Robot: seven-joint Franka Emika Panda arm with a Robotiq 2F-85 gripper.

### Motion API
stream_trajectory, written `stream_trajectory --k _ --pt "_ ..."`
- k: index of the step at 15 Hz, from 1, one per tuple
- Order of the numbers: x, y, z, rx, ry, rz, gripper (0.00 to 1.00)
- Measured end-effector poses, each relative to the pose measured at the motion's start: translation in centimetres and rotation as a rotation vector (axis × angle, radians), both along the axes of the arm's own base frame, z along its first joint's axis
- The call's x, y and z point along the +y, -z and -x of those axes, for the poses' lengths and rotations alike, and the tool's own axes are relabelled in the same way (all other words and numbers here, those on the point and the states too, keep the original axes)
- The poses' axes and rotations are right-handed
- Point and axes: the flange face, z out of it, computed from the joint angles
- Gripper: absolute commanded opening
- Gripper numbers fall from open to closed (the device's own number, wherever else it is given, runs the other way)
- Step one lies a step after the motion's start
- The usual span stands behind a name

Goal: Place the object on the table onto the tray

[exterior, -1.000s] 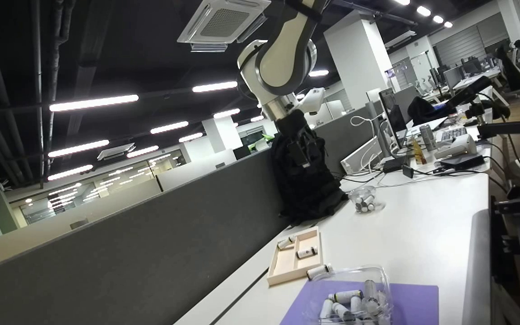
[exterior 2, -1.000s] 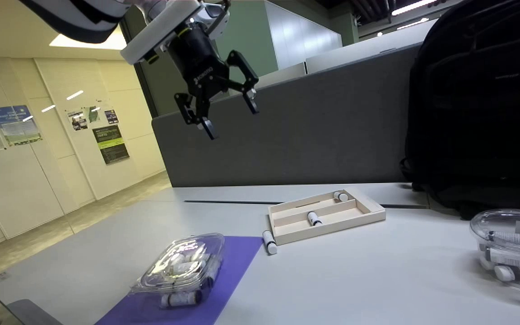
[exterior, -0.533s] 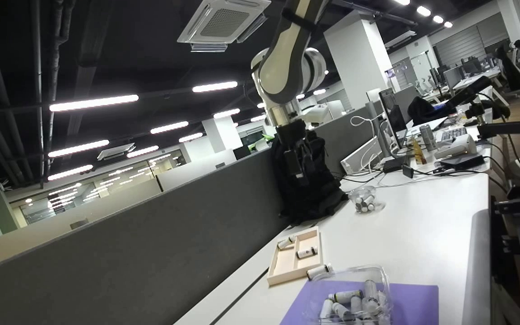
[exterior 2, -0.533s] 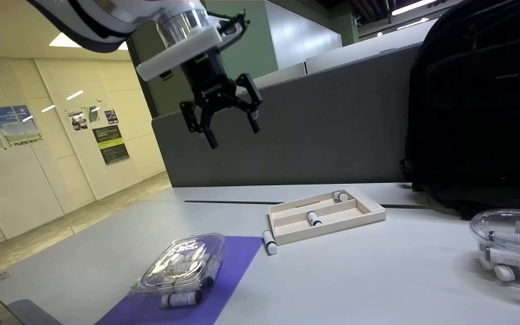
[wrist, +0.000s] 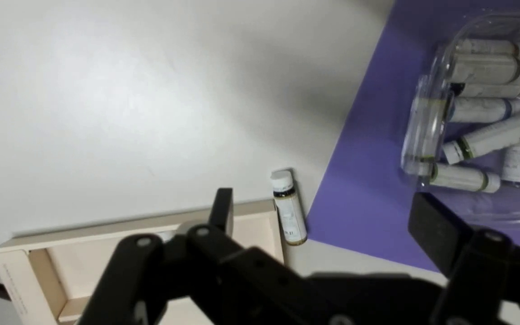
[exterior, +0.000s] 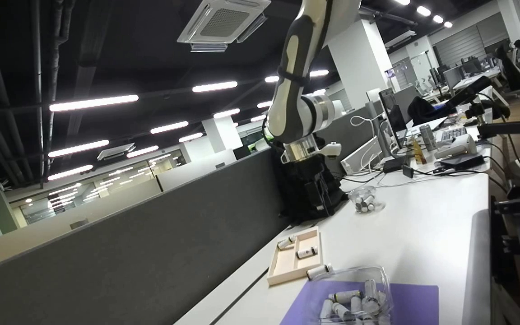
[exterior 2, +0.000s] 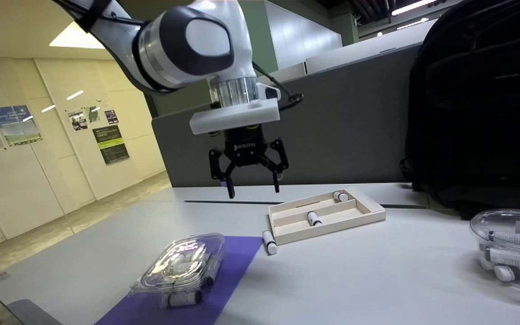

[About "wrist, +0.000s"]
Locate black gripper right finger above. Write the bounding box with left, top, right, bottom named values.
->
left=407, top=191, right=520, bottom=325

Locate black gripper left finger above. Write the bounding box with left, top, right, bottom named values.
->
left=78, top=186, right=334, bottom=325

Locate wooden tray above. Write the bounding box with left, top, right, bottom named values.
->
left=0, top=197, right=289, bottom=325

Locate purple mat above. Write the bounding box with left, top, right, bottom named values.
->
left=305, top=0, right=520, bottom=274

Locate clear plastic container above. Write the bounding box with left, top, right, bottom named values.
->
left=399, top=9, right=520, bottom=227

